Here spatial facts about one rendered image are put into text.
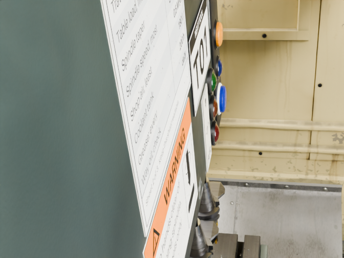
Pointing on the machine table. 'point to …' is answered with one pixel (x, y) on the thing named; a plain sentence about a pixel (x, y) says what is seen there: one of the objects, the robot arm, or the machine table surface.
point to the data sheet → (149, 85)
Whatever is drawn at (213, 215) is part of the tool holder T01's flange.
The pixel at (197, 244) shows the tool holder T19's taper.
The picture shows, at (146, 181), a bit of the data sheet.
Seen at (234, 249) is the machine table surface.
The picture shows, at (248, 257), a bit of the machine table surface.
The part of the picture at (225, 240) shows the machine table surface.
